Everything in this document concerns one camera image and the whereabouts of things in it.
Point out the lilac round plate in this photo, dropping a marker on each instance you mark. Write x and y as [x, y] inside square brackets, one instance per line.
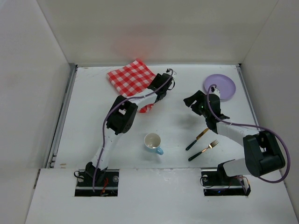
[225, 85]

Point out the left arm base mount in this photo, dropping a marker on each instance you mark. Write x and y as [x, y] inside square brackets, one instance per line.
[108, 187]

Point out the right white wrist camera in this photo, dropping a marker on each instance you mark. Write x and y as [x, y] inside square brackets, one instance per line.
[215, 91]

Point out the white mug blue outside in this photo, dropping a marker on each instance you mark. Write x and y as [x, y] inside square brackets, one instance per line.
[152, 143]

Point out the red white checkered cloth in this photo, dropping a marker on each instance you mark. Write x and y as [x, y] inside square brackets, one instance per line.
[131, 79]

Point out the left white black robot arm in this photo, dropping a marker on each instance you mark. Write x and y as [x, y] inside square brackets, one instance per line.
[120, 118]

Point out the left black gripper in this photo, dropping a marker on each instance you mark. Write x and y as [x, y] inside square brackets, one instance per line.
[156, 81]

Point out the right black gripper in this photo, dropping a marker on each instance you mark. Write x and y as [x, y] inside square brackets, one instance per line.
[195, 101]

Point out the gold knife dark handle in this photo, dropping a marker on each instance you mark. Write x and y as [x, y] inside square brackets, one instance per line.
[197, 138]

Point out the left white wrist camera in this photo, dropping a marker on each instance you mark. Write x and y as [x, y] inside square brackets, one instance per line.
[171, 72]

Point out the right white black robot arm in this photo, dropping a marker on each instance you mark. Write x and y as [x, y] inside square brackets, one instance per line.
[262, 147]

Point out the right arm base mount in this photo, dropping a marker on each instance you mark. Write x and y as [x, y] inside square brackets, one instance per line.
[216, 185]

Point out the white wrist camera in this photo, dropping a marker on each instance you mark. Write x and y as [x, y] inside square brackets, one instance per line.
[171, 72]
[215, 91]

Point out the gold fork dark handle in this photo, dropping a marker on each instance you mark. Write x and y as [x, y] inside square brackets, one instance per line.
[210, 146]

